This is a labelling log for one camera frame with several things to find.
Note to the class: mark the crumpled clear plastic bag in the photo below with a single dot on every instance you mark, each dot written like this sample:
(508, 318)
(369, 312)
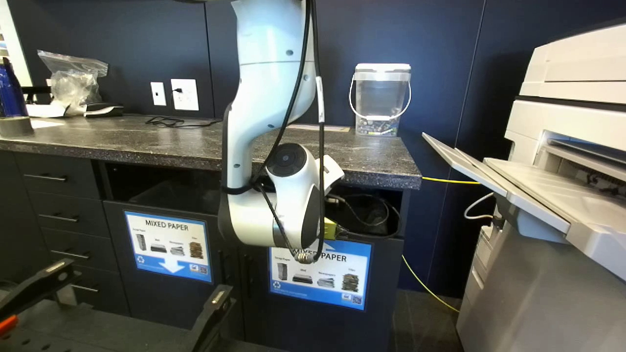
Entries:
(71, 81)

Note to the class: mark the grey printer side tray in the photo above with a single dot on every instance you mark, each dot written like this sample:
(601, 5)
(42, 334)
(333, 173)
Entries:
(521, 189)

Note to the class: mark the black stand bar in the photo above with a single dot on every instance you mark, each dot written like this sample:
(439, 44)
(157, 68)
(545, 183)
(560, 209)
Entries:
(212, 314)
(40, 285)

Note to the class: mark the dark bin cabinet door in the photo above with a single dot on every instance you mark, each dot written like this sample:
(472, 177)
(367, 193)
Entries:
(384, 295)
(169, 300)

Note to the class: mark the black flat device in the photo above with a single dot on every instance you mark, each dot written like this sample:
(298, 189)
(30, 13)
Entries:
(105, 111)

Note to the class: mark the blue bottle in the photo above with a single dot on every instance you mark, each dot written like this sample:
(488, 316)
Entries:
(11, 91)

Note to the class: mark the large white office printer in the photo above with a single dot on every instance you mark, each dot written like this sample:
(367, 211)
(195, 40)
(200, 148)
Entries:
(554, 295)

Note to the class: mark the large white wall outlet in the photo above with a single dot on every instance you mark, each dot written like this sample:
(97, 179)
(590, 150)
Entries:
(185, 95)

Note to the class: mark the blue label with up arrow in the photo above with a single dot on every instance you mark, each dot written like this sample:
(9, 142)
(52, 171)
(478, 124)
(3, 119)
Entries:
(345, 281)

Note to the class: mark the white paper stack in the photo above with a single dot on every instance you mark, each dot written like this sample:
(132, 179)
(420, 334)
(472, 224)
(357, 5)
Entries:
(50, 111)

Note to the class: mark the small white wall plate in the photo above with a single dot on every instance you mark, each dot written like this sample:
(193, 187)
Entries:
(159, 93)

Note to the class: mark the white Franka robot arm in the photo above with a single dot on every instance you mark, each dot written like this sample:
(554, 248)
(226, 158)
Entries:
(275, 99)

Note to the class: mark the clear plastic bucket white lid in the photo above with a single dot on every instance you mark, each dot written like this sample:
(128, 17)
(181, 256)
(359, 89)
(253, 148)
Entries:
(382, 99)

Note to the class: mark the blue label with down arrow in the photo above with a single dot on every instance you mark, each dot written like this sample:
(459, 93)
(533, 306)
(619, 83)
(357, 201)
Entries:
(169, 248)

